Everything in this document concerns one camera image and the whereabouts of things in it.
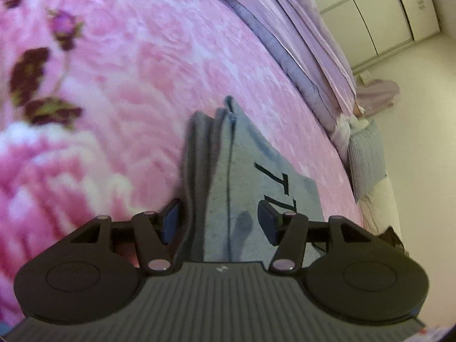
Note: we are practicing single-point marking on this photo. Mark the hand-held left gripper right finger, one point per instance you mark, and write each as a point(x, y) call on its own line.
point(268, 221)

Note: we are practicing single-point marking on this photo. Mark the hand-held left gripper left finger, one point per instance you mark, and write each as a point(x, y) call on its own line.
point(171, 221)

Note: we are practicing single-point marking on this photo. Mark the grey lettered sweater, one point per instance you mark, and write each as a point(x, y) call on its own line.
point(245, 164)

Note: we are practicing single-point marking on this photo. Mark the long white pillow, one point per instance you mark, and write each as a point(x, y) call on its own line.
point(383, 206)

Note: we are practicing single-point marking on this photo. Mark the grey woven pillow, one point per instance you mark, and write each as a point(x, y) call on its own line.
point(367, 160)

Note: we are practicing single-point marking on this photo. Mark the dark brown garment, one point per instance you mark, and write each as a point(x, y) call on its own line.
point(393, 238)

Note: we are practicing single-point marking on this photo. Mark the pink floral blanket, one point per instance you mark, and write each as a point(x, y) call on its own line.
point(135, 71)

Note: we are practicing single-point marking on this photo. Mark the lilac hanging towel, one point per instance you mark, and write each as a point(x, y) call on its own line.
point(379, 96)

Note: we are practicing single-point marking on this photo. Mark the lilac striped quilt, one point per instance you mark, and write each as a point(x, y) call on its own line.
point(295, 35)

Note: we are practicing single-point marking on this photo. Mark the cream wardrobe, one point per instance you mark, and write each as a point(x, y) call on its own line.
point(384, 10)

